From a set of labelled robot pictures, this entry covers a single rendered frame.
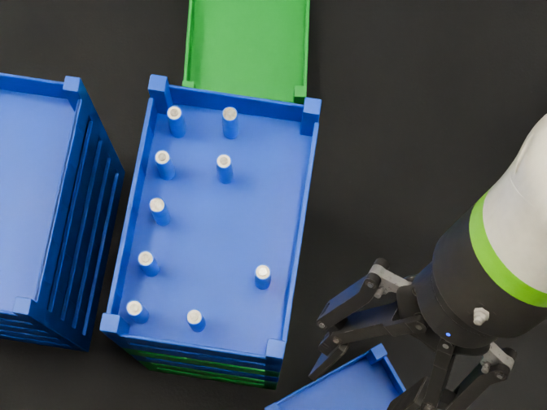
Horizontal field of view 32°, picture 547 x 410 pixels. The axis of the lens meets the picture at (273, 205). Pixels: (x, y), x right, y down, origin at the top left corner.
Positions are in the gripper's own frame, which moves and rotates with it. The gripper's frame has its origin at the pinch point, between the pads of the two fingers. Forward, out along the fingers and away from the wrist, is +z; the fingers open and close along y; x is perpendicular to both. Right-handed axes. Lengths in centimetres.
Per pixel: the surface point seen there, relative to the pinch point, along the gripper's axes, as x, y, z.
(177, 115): -22.6, 31.1, 12.3
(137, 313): -2.8, 21.4, 20.1
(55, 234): -10.8, 36.0, 30.8
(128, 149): -45, 41, 55
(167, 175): -18.9, 28.4, 18.3
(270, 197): -23.9, 17.0, 16.6
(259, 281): -12.5, 12.5, 15.5
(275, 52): -70, 31, 42
